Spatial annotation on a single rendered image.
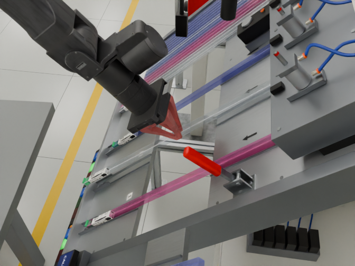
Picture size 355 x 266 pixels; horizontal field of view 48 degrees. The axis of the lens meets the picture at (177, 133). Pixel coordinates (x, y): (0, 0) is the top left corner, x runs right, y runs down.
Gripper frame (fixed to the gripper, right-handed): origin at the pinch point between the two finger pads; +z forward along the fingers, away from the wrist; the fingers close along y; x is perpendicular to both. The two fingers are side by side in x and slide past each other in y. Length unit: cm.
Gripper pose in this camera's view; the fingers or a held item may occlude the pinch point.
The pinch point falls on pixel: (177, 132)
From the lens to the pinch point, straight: 76.2
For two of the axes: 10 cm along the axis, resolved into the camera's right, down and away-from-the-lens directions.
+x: -7.7, 3.5, 5.4
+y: 1.3, -7.3, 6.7
